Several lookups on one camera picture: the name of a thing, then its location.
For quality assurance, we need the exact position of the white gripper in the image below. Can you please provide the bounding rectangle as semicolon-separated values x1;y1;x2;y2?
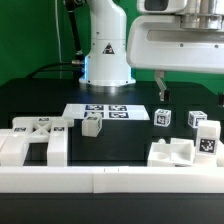
127;15;224;101

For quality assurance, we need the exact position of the white chair seat part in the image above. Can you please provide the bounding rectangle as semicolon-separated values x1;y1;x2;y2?
147;138;195;167

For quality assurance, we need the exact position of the white chair back frame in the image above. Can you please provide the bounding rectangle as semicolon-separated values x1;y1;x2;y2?
0;117;74;167

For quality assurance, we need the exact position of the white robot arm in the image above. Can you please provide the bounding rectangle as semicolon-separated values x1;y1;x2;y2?
80;0;224;101

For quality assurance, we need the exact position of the white right fence bar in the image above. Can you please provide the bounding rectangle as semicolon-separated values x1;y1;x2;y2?
217;150;224;167

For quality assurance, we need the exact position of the white fence bar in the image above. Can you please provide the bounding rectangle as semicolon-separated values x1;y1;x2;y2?
0;167;224;193
217;150;224;167

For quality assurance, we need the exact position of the white front fence bar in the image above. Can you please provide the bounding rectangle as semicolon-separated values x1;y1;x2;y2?
0;167;224;193

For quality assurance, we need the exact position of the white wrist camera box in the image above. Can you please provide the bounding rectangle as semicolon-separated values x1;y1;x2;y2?
137;0;187;14

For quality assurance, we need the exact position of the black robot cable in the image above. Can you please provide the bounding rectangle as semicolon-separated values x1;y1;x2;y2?
25;0;86;80

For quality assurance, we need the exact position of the white marker base plate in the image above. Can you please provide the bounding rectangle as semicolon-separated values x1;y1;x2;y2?
63;104;150;120

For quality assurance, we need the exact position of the white thin cable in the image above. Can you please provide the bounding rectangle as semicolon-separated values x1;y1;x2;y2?
54;0;64;80

